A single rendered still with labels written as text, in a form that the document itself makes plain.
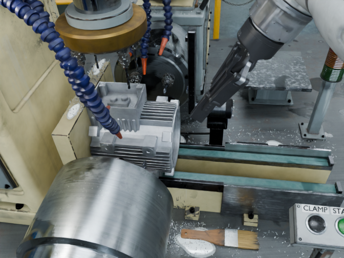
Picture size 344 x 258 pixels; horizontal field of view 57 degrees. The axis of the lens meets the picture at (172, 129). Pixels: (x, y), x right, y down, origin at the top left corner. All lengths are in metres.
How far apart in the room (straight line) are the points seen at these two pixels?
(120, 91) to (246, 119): 0.57
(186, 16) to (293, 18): 0.62
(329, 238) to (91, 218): 0.41
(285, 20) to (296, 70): 0.79
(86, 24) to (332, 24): 0.40
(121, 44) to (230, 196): 0.48
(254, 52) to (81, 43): 0.31
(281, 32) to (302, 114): 0.78
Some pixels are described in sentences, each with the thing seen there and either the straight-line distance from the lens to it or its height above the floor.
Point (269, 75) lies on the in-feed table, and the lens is 1.26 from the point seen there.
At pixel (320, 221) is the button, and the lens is 0.64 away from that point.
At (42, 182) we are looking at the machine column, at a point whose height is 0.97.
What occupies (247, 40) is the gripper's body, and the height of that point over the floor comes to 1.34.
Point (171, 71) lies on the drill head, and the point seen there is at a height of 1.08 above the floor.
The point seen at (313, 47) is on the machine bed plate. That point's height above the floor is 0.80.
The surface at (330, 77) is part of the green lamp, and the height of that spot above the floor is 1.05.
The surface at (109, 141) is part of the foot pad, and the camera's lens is 0.75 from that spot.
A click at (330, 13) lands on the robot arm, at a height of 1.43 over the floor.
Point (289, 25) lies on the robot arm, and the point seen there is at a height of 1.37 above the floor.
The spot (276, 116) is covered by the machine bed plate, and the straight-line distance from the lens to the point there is 1.25.
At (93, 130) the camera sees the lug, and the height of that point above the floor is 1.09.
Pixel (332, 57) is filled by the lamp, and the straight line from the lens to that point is 1.03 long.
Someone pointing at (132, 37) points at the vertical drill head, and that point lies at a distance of 0.61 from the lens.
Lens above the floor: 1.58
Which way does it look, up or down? 42 degrees down
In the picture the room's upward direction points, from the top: 3 degrees counter-clockwise
